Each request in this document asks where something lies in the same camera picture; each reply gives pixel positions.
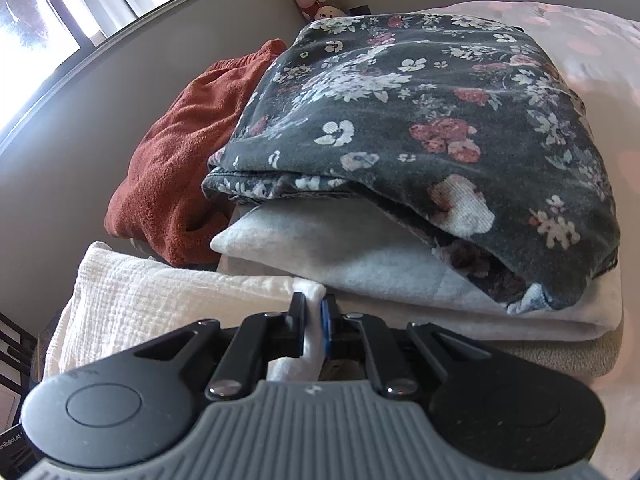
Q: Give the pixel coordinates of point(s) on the bed with pink-dotted sheet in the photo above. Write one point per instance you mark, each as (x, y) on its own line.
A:
(575, 40)

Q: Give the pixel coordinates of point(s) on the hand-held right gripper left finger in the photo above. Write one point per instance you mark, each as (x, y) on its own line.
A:
(301, 330)

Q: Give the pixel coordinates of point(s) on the beige folded towel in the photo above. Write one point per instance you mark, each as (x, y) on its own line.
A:
(565, 355)

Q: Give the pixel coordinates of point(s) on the dark floral garment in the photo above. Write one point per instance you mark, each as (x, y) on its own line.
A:
(400, 110)

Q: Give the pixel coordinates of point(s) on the window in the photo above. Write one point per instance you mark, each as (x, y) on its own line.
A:
(60, 10)

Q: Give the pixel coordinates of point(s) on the grey folded sweatshirt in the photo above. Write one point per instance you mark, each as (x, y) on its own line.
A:
(325, 250)

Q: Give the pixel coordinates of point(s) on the rust red towel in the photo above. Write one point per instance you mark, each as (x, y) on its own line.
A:
(175, 160)

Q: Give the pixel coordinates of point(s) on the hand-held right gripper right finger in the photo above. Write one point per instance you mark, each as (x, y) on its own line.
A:
(327, 330)

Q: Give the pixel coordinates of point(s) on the white crinkle shirt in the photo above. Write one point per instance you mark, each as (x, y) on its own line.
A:
(175, 295)

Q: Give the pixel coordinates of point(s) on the dark wooden furniture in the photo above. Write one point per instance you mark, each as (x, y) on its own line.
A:
(15, 360)

